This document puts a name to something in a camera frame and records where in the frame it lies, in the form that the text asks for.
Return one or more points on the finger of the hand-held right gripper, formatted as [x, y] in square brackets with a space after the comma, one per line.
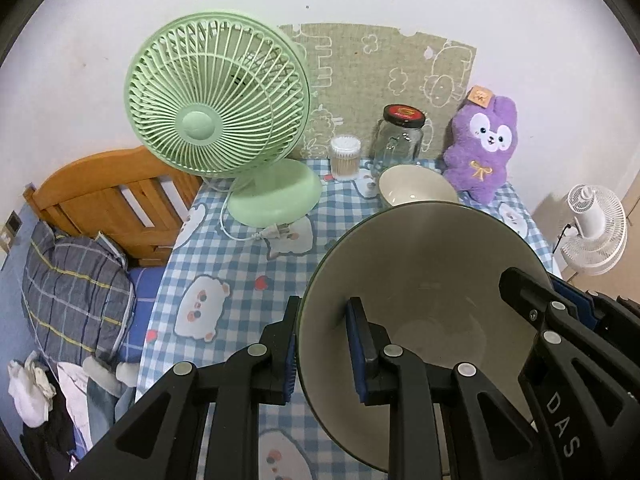
[575, 385]
[575, 300]

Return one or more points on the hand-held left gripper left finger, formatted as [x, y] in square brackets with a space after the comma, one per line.
[290, 365]

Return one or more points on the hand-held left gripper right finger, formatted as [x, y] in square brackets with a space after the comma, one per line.
[356, 355]

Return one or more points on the blue floral ceramic bowl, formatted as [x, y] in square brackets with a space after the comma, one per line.
[440, 270]
[415, 185]

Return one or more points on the white standing fan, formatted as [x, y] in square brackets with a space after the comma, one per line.
[595, 230]

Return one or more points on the blue checked tablecloth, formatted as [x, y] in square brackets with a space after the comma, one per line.
[240, 270]

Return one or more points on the blue bed sheet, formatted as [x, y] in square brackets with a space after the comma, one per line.
[145, 290]

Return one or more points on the purple plush toy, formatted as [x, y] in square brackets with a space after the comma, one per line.
[475, 160]

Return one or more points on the teal grey cloth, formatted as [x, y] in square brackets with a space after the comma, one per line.
[107, 390]

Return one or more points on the cotton swab container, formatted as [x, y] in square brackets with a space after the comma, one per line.
[345, 157]

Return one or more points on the glass jar with dark lid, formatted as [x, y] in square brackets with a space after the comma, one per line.
[397, 145]

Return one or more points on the white garment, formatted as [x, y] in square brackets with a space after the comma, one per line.
[75, 400]

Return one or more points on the grey plaid pillow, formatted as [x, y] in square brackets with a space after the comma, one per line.
[75, 290]

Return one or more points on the dark cloth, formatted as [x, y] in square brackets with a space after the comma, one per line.
[47, 440]

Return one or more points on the green desk fan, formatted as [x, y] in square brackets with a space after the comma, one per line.
[200, 125]

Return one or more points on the crumpled white cloth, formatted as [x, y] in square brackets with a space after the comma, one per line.
[30, 390]

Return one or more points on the wooden bed headboard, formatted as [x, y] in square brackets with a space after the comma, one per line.
[100, 180]

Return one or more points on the green patterned wall board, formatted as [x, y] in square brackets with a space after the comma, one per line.
[360, 75]

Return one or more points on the wall socket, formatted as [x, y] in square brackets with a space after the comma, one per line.
[10, 230]

